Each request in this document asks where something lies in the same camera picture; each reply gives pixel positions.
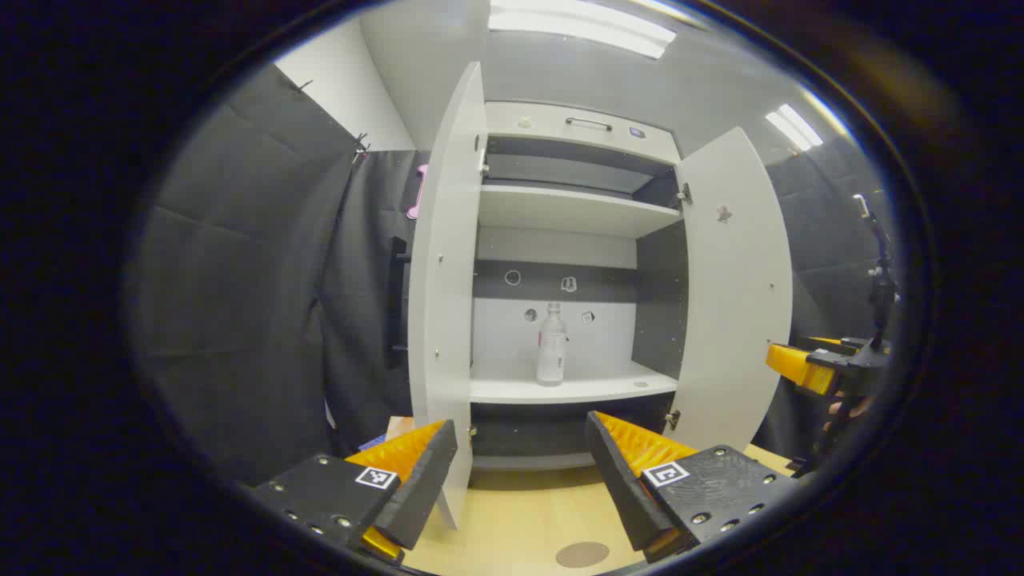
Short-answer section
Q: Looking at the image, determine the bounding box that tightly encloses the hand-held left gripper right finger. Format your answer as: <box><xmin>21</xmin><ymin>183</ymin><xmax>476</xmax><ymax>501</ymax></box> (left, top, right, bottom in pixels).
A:
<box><xmin>586</xmin><ymin>410</ymin><xmax>801</xmax><ymax>564</ymax></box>

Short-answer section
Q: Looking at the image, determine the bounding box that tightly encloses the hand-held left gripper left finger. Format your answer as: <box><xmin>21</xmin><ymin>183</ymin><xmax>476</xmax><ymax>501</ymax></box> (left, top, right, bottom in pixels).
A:
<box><xmin>250</xmin><ymin>419</ymin><xmax>458</xmax><ymax>566</ymax></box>

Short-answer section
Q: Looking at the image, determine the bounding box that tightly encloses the round brown coaster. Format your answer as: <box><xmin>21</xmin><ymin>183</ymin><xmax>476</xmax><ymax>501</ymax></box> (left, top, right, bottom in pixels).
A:
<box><xmin>555</xmin><ymin>542</ymin><xmax>610</xmax><ymax>570</ymax></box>

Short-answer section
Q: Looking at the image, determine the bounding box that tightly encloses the clear plastic bottle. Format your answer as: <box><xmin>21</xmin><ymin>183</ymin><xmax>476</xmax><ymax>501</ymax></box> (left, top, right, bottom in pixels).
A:
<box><xmin>536</xmin><ymin>302</ymin><xmax>569</xmax><ymax>386</ymax></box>

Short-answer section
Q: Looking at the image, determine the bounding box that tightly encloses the black tripod stand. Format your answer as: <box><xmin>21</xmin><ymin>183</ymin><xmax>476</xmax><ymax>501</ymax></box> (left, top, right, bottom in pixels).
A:
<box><xmin>852</xmin><ymin>194</ymin><xmax>901</xmax><ymax>353</ymax></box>

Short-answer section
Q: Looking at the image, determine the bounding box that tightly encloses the small ceiling light panel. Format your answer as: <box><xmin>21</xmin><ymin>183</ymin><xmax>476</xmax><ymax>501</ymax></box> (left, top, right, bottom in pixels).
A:
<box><xmin>764</xmin><ymin>103</ymin><xmax>824</xmax><ymax>153</ymax></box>

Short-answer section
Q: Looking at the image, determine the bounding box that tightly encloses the large ceiling light panel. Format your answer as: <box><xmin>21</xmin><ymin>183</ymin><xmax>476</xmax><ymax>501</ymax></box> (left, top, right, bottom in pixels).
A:
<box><xmin>488</xmin><ymin>0</ymin><xmax>678</xmax><ymax>59</ymax></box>

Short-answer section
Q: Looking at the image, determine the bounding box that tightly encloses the black left door handle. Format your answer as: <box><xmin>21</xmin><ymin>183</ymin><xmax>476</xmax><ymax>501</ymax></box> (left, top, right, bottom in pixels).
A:
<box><xmin>388</xmin><ymin>236</ymin><xmax>411</xmax><ymax>369</ymax></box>

